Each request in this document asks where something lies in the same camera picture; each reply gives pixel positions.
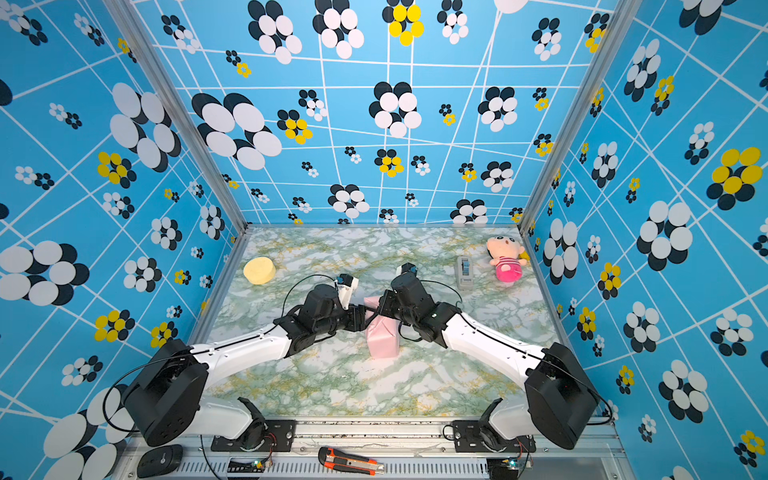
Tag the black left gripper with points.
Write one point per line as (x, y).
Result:
(358, 311)

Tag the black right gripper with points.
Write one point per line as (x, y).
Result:
(386, 305)

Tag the purple wrapping paper sheet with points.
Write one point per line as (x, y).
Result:
(381, 333)

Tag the small grey white device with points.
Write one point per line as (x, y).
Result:
(464, 273)

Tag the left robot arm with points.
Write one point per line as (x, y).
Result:
(168, 398)

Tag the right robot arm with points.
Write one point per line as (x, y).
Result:
(560, 398)

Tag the yellow round sponge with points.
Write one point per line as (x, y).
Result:
(259, 271)

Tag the pink plush doll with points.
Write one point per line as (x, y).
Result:
(508, 257)

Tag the orange black utility knife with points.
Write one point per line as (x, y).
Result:
(337, 460)

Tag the right small circuit board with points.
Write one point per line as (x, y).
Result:
(503, 466)

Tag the small circuit board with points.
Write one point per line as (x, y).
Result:
(242, 466)
(503, 466)

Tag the left small circuit board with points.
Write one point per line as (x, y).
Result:
(242, 466)

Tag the black computer mouse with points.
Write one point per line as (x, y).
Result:
(160, 461)

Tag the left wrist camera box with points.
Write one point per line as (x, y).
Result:
(346, 285)

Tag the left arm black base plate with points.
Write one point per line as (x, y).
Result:
(266, 436)

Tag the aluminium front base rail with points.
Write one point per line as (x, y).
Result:
(409, 448)

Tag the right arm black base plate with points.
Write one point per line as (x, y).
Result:
(466, 437)

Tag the aluminium frame post right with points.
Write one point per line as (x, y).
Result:
(621, 21)

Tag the aluminium frame post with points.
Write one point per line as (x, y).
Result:
(621, 21)
(128, 23)

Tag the aluminium frame post left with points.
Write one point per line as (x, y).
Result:
(128, 23)

